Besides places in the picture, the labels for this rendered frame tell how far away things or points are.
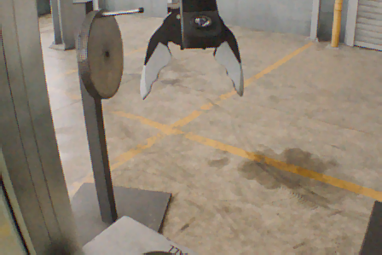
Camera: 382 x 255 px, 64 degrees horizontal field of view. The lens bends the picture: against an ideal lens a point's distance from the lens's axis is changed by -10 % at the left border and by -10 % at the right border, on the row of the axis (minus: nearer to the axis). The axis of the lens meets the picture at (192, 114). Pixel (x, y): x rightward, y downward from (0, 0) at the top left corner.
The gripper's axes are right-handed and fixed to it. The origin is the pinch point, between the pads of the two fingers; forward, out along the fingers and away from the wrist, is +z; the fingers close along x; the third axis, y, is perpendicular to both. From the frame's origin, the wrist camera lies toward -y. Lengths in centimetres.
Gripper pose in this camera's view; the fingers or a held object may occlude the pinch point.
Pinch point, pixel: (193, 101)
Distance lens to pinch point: 51.0
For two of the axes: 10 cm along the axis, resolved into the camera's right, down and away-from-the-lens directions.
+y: -0.8, -4.2, 9.1
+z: 0.0, 9.1, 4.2
